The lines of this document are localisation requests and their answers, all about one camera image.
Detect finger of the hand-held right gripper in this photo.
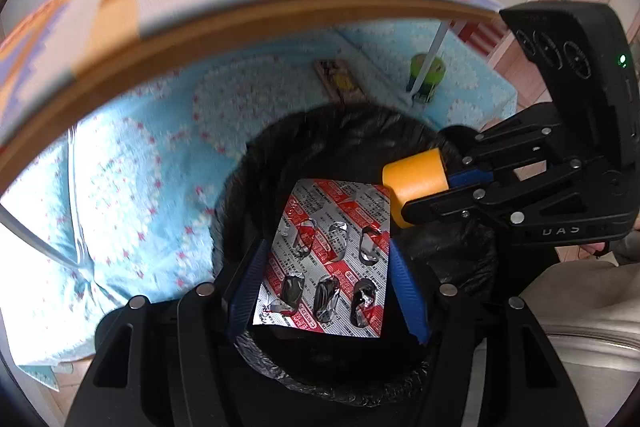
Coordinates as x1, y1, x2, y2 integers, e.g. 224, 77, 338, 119
438, 124, 552, 189
401, 176, 552, 228

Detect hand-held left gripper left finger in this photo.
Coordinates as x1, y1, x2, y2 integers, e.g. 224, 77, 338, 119
64, 238, 273, 427

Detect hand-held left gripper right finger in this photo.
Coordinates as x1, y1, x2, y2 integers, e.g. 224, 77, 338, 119
386, 238, 589, 427

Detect yellow plastic bottle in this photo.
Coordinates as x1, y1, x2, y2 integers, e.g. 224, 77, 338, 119
381, 148, 449, 229

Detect silver red blister pack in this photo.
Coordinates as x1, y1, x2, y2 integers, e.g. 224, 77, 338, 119
252, 178, 393, 339

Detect black bag-lined trash bin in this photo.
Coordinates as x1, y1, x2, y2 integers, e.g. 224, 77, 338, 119
212, 104, 501, 408

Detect person's right forearm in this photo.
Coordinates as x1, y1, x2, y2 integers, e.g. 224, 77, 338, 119
517, 253, 640, 408

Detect person's right hand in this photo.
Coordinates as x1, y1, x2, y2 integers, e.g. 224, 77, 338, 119
580, 217, 640, 264

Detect green cup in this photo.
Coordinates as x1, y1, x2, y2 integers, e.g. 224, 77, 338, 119
407, 53, 447, 100

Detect white metal rod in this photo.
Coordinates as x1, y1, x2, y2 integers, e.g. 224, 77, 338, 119
406, 21, 449, 104
0, 204, 83, 270

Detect blue floral bedsheet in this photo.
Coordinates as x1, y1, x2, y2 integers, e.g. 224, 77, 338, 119
0, 24, 518, 393

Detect brown printed packet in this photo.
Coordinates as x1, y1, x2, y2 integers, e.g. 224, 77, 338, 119
312, 58, 363, 104

